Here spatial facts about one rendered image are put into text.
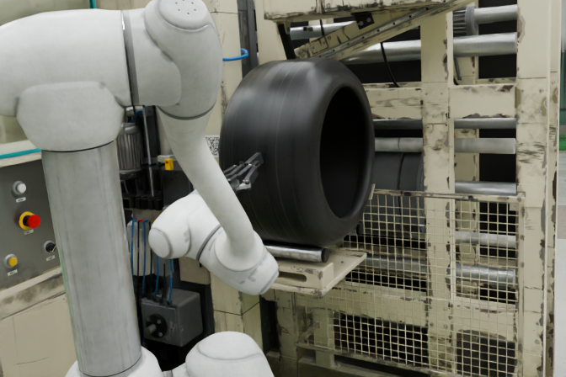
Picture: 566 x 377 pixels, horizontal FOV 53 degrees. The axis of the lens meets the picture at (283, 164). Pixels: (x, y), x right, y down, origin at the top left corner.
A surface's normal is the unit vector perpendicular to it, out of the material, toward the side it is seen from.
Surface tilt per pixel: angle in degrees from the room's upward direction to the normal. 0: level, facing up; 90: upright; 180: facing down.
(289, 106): 57
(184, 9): 50
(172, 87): 137
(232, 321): 90
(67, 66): 95
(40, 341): 90
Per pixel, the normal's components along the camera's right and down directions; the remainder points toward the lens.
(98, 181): 0.69, 0.20
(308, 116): 0.26, -0.26
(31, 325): 0.87, 0.03
